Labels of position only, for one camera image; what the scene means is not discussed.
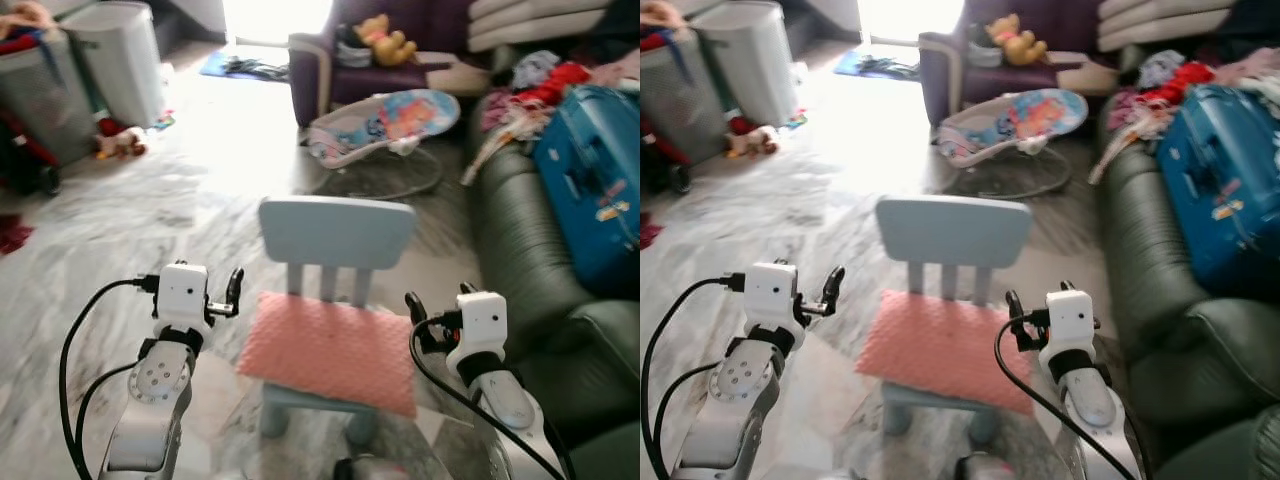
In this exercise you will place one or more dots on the black and red stroller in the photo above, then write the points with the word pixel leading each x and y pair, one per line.
pixel 662 160
pixel 25 155

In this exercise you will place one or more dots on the blue hard suitcase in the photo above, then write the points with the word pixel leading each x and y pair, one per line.
pixel 590 180
pixel 1220 180

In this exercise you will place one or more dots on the pink textured pillow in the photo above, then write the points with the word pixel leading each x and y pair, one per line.
pixel 330 350
pixel 945 350

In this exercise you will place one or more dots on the grey mesh laundry basket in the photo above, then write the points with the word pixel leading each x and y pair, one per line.
pixel 680 110
pixel 45 105

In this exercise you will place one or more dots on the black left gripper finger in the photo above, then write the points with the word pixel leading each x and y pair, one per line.
pixel 236 285
pixel 833 285

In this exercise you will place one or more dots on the light blue child chair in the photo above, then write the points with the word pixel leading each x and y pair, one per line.
pixel 955 230
pixel 335 230

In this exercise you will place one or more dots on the grey robot foot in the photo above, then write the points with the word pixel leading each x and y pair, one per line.
pixel 988 468

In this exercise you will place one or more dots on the blue floor mat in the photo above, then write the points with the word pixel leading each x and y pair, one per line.
pixel 225 66
pixel 858 66

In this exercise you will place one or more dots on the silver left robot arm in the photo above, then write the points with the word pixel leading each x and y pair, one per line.
pixel 150 410
pixel 735 410

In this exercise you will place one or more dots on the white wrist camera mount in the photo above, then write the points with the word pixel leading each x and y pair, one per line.
pixel 182 295
pixel 772 292
pixel 480 325
pixel 1068 322

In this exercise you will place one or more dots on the stacked white cushions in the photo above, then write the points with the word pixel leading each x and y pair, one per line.
pixel 1160 25
pixel 540 25

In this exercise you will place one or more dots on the brown and red plush toy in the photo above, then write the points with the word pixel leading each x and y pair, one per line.
pixel 752 140
pixel 122 140

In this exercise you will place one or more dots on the red and blue laundry heap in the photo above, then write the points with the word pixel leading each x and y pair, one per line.
pixel 25 35
pixel 660 35

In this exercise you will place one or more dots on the purple armchair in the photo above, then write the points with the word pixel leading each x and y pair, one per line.
pixel 945 65
pixel 315 70

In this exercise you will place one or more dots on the grey cloth bundle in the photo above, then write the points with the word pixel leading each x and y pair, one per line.
pixel 352 50
pixel 982 50

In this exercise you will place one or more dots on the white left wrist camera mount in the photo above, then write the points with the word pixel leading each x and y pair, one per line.
pixel 182 295
pixel 772 292

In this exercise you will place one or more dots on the red garment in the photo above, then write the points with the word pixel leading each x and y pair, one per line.
pixel 555 85
pixel 1182 83

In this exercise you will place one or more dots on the dark green leather sofa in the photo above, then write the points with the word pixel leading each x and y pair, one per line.
pixel 520 260
pixel 1150 280

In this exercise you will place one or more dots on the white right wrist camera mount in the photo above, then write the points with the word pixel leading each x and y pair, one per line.
pixel 480 325
pixel 1068 322

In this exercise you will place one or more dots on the tall grey bin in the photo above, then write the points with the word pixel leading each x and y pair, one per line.
pixel 120 65
pixel 750 65

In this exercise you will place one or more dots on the yellow plush toy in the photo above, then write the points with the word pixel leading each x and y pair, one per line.
pixel 385 40
pixel 1015 40

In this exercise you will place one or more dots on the dark red cloth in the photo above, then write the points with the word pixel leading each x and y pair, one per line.
pixel 14 235
pixel 647 230

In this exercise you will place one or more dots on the grey-blue garment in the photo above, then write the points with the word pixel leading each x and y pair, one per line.
pixel 535 68
pixel 1160 68

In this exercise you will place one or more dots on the small colourful toy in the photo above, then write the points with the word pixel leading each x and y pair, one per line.
pixel 163 121
pixel 795 120

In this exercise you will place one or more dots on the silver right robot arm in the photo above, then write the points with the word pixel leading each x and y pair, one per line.
pixel 1090 400
pixel 510 405

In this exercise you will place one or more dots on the colourful baby bouncer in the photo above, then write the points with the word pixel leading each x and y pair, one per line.
pixel 1020 118
pixel 395 120

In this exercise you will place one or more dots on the pale patterned cloth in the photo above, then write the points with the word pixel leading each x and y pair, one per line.
pixel 500 140
pixel 1125 140

